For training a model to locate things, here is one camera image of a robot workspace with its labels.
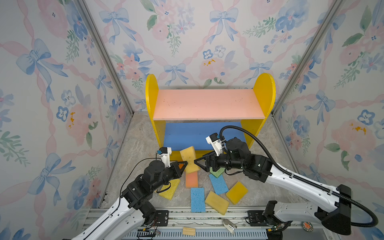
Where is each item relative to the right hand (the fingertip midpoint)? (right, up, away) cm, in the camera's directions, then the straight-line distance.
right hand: (198, 158), depth 66 cm
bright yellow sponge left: (-15, -22, +15) cm, 31 cm away
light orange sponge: (-3, -16, +18) cm, 24 cm away
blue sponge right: (+12, -18, +18) cm, 28 cm away
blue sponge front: (0, -25, +12) cm, 28 cm away
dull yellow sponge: (-5, +1, +4) cm, 6 cm away
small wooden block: (-5, -35, +5) cm, 36 cm away
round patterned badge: (+52, -34, +6) cm, 63 cm away
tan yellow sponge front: (+10, -26, +12) cm, 30 cm away
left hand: (-5, -3, +3) cm, 6 cm away
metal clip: (+15, -33, +5) cm, 36 cm away
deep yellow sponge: (+22, -23, +17) cm, 36 cm away
